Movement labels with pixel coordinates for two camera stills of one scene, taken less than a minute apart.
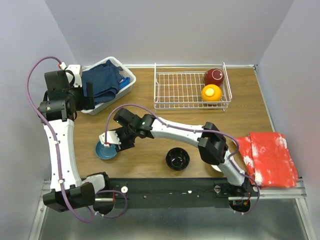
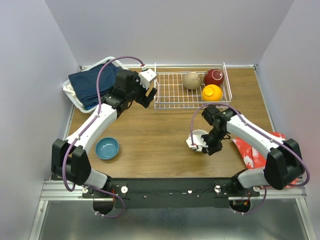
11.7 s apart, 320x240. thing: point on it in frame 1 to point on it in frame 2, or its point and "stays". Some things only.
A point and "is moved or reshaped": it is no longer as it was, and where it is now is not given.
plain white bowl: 216,167 is moved or reshaped
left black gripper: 89,102 to 144,100
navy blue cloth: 105,78 stays
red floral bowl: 213,76 stays
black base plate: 179,193 stays
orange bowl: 211,93 stays
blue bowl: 105,152 stays
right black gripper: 123,146 to 211,149
